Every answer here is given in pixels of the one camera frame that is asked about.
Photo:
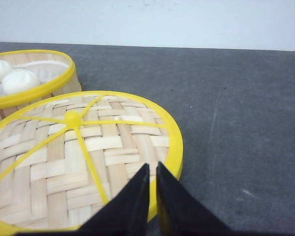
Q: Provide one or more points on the bamboo steamer drawer two buns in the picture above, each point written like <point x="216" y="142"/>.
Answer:
<point x="65" y="83"/>

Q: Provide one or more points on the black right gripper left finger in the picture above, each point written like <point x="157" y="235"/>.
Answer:
<point x="125" y="215"/>

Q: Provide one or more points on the woven bamboo steamer lid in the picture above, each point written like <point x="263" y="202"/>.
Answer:
<point x="63" y="158"/>

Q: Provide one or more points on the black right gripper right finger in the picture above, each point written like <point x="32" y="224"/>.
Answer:
<point x="179" y="213"/>

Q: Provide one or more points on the white mesh steamer liner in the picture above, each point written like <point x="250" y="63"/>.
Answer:
<point x="45" y="70"/>

